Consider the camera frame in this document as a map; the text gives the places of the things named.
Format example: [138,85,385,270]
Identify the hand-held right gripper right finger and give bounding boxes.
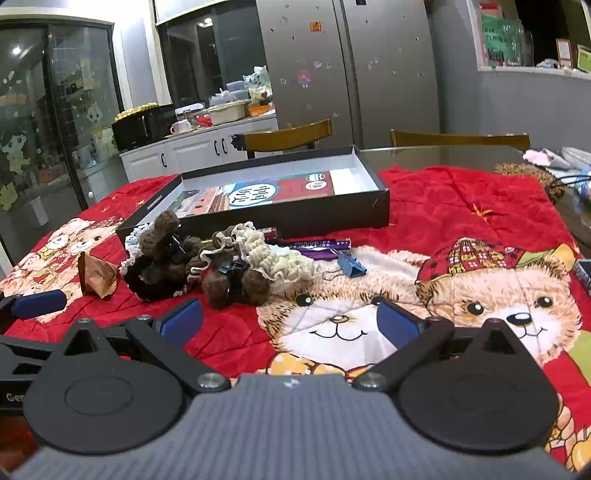
[353,296,542,394]

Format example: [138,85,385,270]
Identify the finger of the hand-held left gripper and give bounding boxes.
[0,290,68,334]

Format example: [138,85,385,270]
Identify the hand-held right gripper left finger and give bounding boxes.
[55,298,232,394]

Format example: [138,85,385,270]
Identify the dark brown crochet scrunchie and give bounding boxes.
[119,210,204,303]

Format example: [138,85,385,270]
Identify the blue binder clip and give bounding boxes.
[322,253,368,281]

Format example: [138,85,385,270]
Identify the black shallow box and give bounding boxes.
[115,145,391,252]

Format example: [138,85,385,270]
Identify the brown paper wrapper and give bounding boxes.
[76,251,120,300]

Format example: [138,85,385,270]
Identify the brown lace-trimmed scrunchie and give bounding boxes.
[187,226,250,288]

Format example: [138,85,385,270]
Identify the dark hair claw clip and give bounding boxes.
[215,258,252,298]

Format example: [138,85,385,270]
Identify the small black hair clip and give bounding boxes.
[168,233,191,260]

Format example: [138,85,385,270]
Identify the purple packet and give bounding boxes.
[281,237,352,260]

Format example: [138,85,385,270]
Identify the cream crochet scrunchie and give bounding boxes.
[233,222,321,283]

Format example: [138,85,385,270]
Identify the red printed blanket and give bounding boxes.
[0,165,591,472]

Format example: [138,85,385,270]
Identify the printed card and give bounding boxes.
[173,170,335,219]

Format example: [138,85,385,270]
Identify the white kitchen cabinet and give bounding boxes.
[119,115,280,183]

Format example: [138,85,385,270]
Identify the sliding glass door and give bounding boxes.
[0,21,127,265]

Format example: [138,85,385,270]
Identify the black microwave oven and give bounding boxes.
[112,105,178,152]

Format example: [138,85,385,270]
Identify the brown fuzzy item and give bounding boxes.
[495,161,566,201]

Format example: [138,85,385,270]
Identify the beige plastic basin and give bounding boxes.
[205,102,247,126]

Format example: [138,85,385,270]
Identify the wooden chair with black clip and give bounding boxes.
[232,119,333,160]

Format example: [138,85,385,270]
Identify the yellow items on microwave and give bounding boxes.
[115,102,160,121]

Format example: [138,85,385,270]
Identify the pink cloth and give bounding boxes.
[523,148,555,168]

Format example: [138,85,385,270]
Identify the clear plastic bags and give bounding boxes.
[545,147,591,195]

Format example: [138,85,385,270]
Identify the white plastic bags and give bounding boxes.
[242,66,273,104]

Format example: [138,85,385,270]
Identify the silver double-door fridge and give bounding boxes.
[256,0,441,151]

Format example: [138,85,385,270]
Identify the green wall poster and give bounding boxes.
[480,11,526,68]

